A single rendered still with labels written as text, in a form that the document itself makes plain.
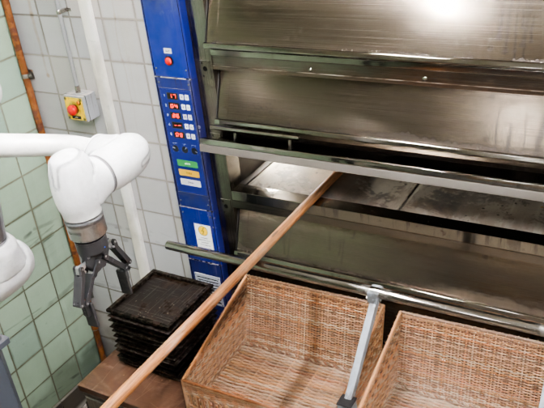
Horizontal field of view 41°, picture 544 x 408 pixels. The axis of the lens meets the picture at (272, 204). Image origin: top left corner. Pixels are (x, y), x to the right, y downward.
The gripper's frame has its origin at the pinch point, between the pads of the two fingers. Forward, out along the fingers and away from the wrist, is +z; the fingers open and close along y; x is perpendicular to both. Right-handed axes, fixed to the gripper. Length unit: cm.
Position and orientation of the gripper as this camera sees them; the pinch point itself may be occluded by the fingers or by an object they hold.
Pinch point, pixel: (110, 305)
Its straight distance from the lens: 185.8
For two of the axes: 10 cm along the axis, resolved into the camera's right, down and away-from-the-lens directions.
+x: 8.9, 1.0, -4.5
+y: -4.4, 4.8, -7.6
